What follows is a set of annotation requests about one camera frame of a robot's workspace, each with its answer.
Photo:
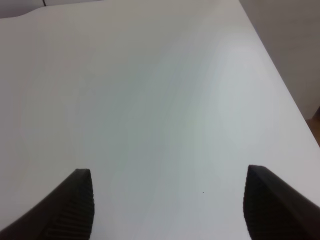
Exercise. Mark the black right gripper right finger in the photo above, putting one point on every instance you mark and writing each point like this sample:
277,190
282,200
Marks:
273,210

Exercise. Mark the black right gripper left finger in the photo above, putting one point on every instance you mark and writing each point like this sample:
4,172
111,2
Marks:
66,213

